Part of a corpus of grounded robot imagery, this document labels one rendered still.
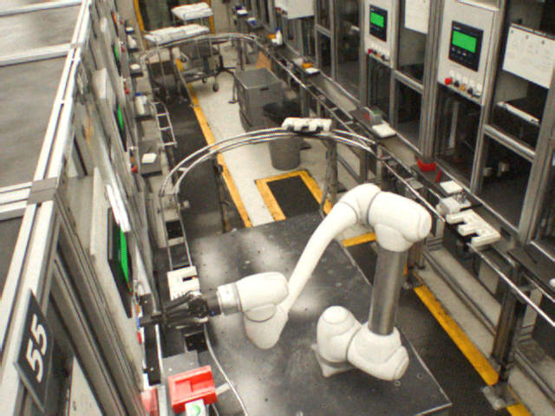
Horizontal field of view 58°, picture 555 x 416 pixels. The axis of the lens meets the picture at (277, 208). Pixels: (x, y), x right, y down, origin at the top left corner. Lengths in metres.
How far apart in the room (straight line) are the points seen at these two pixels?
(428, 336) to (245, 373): 1.43
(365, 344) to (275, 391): 0.45
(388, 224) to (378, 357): 0.55
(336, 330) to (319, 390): 0.28
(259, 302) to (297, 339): 0.92
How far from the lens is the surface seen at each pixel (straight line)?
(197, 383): 1.99
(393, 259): 1.81
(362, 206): 1.77
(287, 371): 2.27
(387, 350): 2.01
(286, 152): 4.97
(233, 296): 1.48
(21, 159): 1.19
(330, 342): 2.11
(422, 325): 3.39
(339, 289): 2.61
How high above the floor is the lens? 2.45
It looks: 33 degrees down
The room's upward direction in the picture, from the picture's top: 6 degrees counter-clockwise
